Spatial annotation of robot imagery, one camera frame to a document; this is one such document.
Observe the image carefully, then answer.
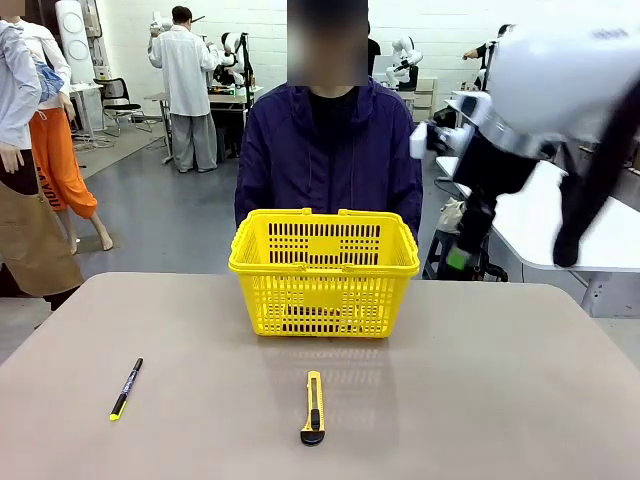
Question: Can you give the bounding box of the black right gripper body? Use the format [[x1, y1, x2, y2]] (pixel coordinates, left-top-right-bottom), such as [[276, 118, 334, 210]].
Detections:
[[452, 133, 544, 199]]

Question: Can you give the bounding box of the person in black shirt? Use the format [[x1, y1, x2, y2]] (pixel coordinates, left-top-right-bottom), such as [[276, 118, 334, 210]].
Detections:
[[462, 23, 516, 91]]

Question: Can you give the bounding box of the yellow plastic shopping basket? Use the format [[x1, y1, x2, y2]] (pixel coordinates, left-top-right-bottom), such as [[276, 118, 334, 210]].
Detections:
[[228, 208, 421, 340]]

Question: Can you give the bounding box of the person behind in dark top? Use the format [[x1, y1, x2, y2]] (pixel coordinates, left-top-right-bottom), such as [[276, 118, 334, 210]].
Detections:
[[367, 19, 382, 76]]

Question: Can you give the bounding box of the person in purple jacket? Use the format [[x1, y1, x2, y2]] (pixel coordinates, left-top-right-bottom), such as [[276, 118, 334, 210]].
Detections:
[[233, 0, 424, 241]]

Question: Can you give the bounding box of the person in white coat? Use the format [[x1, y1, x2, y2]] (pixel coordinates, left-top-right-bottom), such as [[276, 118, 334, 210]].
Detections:
[[147, 5, 222, 174]]

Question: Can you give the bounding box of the black stool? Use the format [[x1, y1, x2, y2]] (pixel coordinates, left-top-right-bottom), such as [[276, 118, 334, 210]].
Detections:
[[422, 229, 509, 282]]

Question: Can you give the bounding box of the beige bag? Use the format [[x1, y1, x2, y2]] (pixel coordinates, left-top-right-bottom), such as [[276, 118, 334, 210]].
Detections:
[[438, 197, 469, 235]]

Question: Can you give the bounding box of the beige drawer cabinet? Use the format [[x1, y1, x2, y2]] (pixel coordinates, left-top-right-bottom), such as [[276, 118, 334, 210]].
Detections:
[[412, 75, 439, 124]]

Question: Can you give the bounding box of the white humanoid background robot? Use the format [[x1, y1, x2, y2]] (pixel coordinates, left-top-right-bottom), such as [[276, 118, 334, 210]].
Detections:
[[384, 35, 424, 92]]

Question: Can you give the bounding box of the yellow black utility knife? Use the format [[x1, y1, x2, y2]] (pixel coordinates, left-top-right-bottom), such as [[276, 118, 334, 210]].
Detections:
[[299, 370, 326, 448]]

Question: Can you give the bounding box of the cluttered background work table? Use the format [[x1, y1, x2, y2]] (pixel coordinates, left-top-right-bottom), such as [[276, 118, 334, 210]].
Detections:
[[207, 83, 266, 109]]

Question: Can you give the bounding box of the black and white background robot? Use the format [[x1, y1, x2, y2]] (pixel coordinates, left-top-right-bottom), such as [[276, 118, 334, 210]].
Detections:
[[214, 31, 252, 89]]

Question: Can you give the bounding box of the black yellow-tipped highlighter pen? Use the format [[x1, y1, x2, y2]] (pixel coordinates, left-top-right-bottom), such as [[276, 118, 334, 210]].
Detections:
[[109, 357, 145, 423]]

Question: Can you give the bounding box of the black office chair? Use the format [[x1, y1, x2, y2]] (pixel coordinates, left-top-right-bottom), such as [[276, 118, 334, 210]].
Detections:
[[92, 77, 154, 139]]

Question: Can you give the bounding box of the mannequin with orange pants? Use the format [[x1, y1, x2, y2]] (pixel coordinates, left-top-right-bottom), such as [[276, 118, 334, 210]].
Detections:
[[9, 17, 114, 255]]

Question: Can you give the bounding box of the white tall air purifier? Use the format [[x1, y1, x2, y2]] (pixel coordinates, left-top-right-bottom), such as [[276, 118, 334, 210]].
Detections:
[[54, 0, 97, 86]]

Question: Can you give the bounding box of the mannequin with brown apron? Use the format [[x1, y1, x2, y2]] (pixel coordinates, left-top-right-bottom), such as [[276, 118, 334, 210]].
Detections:
[[0, 0, 85, 312]]

